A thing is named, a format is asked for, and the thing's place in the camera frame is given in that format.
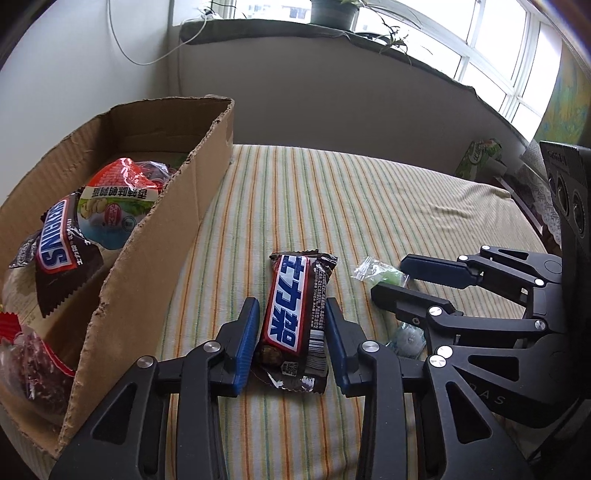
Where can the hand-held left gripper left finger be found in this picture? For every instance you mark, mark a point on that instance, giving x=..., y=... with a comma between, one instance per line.
x=244, y=346

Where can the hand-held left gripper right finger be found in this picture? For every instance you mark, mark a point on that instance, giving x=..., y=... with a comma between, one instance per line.
x=337, y=350

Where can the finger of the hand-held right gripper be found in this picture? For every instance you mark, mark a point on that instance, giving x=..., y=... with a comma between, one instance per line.
x=429, y=267
x=401, y=300

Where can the clear green candy packet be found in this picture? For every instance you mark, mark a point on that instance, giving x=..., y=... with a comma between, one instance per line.
x=378, y=274

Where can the chocolate bar brown wrapper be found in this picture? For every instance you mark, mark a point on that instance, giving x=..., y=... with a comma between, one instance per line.
x=57, y=240
x=291, y=314

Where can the cardboard box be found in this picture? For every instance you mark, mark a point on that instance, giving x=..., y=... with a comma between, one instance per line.
x=152, y=277

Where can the red egg-shaped jelly packet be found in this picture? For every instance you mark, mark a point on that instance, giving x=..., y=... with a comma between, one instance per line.
x=115, y=203

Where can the clear brownie packet red edge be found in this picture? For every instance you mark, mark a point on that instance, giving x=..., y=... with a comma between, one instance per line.
x=32, y=374

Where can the small teal packet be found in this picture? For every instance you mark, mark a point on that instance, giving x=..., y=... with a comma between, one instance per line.
x=408, y=341

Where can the striped tablecloth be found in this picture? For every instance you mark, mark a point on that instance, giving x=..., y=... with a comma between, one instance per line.
x=346, y=207

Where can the patterned grey cloth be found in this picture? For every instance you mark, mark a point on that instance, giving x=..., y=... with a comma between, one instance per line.
x=531, y=194

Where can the green carton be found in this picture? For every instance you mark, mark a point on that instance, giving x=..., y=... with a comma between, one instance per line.
x=478, y=159

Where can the small clear packet red edge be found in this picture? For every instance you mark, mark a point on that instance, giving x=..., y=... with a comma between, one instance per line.
x=159, y=173

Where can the beige snack packet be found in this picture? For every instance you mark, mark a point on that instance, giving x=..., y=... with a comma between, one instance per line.
x=18, y=295

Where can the potted plant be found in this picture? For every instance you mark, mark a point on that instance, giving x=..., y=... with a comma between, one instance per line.
x=334, y=14

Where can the yellow green wall poster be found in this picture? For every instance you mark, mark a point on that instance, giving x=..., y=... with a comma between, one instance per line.
x=568, y=92

